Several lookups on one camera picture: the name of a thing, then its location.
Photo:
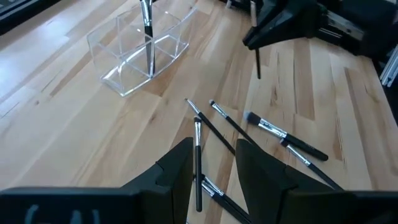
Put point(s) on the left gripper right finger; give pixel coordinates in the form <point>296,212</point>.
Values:
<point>311,208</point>

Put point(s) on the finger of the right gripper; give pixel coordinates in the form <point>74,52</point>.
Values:
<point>242,3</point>
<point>289,25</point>

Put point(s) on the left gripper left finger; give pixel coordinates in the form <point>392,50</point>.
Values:
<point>93,205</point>

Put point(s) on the thick grey-tipped makeup brush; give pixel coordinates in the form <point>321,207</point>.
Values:
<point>298,143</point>

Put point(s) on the round dark-tipped makeup brush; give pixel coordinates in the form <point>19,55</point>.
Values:
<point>214,186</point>

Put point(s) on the large fluffy powder brush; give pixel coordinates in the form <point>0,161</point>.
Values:
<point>148,37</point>

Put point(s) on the thin brush with white print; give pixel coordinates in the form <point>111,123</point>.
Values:
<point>214,131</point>

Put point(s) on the silver aluminium bar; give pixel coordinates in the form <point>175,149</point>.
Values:
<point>390,67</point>

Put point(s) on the clear acrylic organizer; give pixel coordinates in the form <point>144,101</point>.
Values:
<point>124,71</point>

